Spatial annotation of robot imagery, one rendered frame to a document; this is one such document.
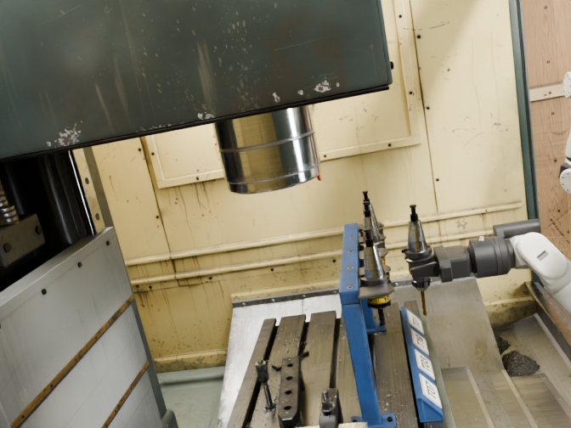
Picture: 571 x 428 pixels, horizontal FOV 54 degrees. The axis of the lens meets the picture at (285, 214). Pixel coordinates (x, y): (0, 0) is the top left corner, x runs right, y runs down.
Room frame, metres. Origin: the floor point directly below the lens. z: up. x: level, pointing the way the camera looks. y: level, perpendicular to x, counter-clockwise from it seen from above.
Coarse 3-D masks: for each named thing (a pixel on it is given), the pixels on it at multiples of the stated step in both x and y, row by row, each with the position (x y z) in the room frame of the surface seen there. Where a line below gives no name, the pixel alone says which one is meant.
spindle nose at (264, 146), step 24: (240, 120) 0.83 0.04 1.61; (264, 120) 0.82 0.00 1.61; (288, 120) 0.83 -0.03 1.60; (312, 120) 0.88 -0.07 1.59; (240, 144) 0.83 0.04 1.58; (264, 144) 0.82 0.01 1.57; (288, 144) 0.83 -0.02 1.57; (312, 144) 0.86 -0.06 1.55; (240, 168) 0.84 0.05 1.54; (264, 168) 0.82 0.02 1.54; (288, 168) 0.83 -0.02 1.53; (312, 168) 0.85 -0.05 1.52; (240, 192) 0.85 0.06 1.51; (264, 192) 0.83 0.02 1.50
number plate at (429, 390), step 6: (420, 378) 1.10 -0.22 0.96; (426, 384) 1.09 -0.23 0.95; (432, 384) 1.11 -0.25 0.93; (426, 390) 1.06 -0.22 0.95; (432, 390) 1.09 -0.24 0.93; (426, 396) 1.04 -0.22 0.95; (432, 396) 1.06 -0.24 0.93; (438, 396) 1.08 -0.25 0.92; (432, 402) 1.04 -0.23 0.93; (438, 402) 1.05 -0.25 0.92
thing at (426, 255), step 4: (404, 248) 1.20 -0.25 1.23; (428, 248) 1.18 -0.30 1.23; (404, 252) 1.20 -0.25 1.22; (408, 252) 1.17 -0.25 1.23; (412, 252) 1.17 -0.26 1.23; (416, 252) 1.16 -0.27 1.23; (420, 252) 1.16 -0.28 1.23; (424, 252) 1.16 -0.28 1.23; (428, 252) 1.16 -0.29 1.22; (404, 256) 1.20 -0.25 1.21; (408, 256) 1.17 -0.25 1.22; (412, 256) 1.16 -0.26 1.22; (416, 256) 1.16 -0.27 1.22; (420, 256) 1.15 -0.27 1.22; (424, 256) 1.16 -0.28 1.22; (428, 256) 1.17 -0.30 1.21; (408, 260) 1.17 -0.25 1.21; (412, 260) 1.17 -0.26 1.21; (416, 260) 1.16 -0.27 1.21; (420, 260) 1.16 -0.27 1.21; (424, 260) 1.16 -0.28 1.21; (428, 260) 1.16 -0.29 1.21
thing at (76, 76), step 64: (0, 0) 0.83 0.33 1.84; (64, 0) 0.82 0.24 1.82; (128, 0) 0.80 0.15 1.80; (192, 0) 0.78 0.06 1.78; (256, 0) 0.77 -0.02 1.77; (320, 0) 0.76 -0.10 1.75; (0, 64) 0.84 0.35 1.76; (64, 64) 0.82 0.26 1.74; (128, 64) 0.80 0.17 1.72; (192, 64) 0.79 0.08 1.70; (256, 64) 0.77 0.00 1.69; (320, 64) 0.76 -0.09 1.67; (384, 64) 0.75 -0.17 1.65; (0, 128) 0.84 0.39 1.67; (64, 128) 0.83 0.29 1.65; (128, 128) 0.81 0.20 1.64
